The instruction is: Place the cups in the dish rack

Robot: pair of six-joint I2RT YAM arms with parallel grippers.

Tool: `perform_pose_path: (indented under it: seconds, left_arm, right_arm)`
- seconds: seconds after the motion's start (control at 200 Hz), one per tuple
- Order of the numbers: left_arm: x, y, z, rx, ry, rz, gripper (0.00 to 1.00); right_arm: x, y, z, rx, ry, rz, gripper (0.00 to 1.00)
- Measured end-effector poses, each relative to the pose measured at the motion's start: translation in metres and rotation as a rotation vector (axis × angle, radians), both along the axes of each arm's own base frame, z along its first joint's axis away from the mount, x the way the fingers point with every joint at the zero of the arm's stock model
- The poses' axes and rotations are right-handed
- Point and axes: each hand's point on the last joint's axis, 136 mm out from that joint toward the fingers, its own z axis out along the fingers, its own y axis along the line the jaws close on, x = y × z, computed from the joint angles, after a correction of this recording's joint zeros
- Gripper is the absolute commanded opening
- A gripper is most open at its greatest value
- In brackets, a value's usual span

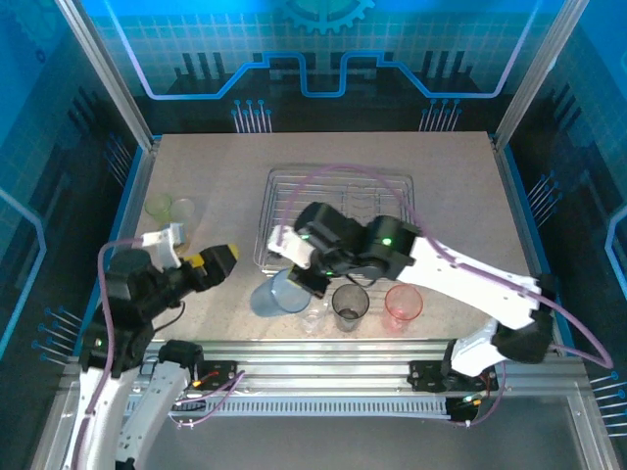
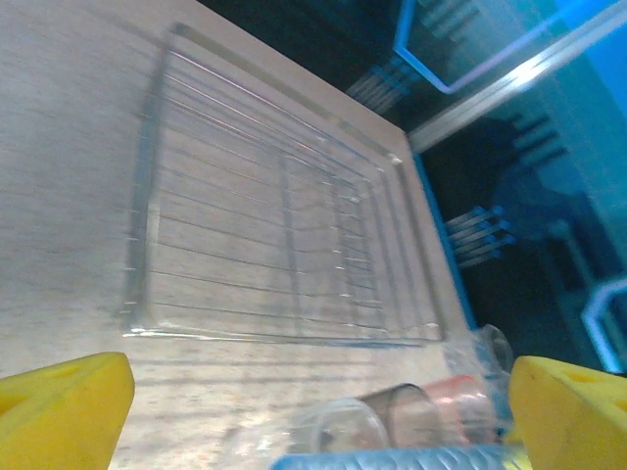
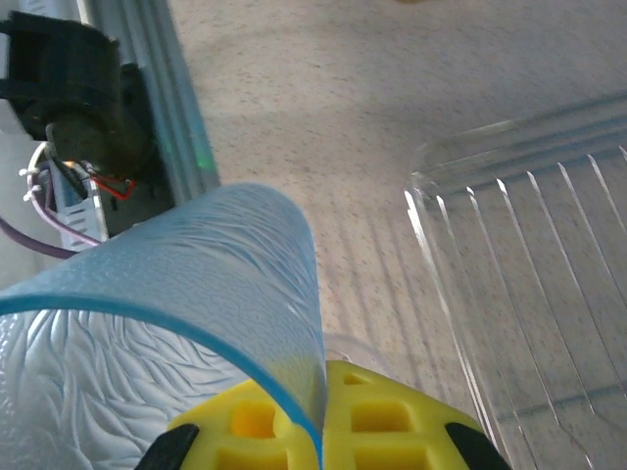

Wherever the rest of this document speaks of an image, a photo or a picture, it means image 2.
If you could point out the clear plastic dish rack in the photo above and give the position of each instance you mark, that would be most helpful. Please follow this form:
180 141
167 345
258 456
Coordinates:
141 205

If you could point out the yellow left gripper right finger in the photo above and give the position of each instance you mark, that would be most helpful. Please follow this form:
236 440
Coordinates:
568 421

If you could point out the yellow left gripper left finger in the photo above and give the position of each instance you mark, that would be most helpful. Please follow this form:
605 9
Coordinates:
59 416

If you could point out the aluminium frame post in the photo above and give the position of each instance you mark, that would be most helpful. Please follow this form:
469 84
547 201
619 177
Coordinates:
490 103

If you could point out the smoke grey plastic cup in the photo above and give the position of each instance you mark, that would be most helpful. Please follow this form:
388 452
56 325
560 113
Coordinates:
406 411

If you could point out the clear plastic cup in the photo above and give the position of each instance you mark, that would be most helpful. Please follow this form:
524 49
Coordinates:
392 460
343 421
492 343

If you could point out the pink plastic cup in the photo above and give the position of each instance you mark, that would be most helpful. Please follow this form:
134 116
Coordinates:
460 401

